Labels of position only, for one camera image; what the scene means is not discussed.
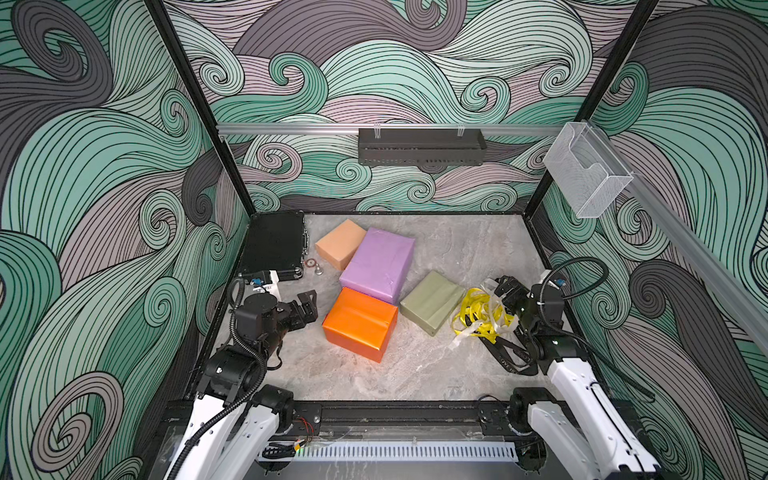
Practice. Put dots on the purple gift box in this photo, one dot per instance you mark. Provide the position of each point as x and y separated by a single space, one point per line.
380 265

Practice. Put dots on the peach gift box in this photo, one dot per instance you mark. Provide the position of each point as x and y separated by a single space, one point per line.
339 246

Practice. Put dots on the black frame post right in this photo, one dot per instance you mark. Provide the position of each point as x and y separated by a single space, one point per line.
616 59

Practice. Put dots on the olive green gift box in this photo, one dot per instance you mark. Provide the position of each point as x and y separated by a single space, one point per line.
431 302

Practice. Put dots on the black frame post left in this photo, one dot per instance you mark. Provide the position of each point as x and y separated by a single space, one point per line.
174 47

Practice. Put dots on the black ribbon gold lettering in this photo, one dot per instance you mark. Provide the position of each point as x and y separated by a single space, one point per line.
514 358

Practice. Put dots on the small metal rings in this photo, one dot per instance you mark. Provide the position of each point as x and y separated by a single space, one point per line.
315 265

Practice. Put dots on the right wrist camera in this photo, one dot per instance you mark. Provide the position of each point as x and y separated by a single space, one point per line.
554 278

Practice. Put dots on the aluminium rail back wall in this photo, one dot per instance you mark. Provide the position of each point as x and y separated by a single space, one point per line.
304 128

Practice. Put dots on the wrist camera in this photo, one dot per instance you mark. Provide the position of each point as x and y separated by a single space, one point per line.
265 282
554 278

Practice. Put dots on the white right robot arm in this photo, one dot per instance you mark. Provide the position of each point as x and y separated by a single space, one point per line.
573 415

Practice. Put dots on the aluminium rail wall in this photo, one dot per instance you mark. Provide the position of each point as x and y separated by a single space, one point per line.
304 128
680 204

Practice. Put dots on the black case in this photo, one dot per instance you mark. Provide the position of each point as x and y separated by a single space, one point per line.
274 242

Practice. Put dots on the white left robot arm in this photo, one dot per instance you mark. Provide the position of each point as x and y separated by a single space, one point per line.
237 418

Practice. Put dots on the black perforated wall tray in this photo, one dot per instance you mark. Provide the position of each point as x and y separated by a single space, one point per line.
431 149

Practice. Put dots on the orange gift box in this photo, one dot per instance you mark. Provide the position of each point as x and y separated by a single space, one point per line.
360 324

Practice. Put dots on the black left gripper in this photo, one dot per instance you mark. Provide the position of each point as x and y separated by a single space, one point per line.
308 313

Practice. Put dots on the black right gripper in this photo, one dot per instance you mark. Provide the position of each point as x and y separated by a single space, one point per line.
507 285

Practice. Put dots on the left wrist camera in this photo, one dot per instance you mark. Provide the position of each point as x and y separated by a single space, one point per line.
265 282

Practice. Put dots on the black frame post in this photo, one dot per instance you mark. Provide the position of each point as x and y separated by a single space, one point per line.
616 59
174 47

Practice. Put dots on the white slotted cable duct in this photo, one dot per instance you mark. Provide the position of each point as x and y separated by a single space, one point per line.
402 451

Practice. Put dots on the aluminium rail right wall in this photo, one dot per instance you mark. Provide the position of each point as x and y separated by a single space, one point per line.
680 204

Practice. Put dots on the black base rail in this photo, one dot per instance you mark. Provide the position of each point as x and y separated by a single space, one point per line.
332 419

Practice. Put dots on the clear acrylic wall holder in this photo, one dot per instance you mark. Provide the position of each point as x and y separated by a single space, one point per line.
588 170

